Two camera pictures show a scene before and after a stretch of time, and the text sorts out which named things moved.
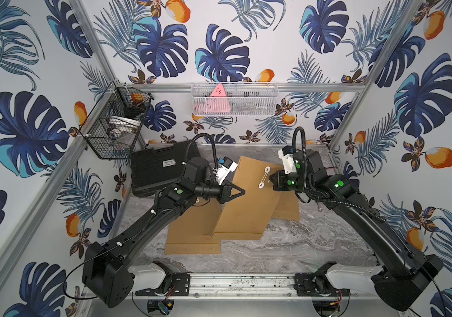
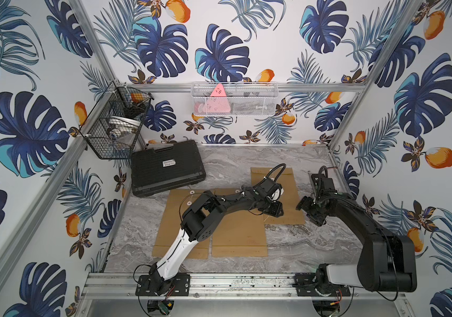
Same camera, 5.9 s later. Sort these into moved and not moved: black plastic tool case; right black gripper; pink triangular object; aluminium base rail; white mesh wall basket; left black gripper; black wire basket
Moved: right black gripper; left black gripper
Not moved: pink triangular object; aluminium base rail; black plastic tool case; white mesh wall basket; black wire basket
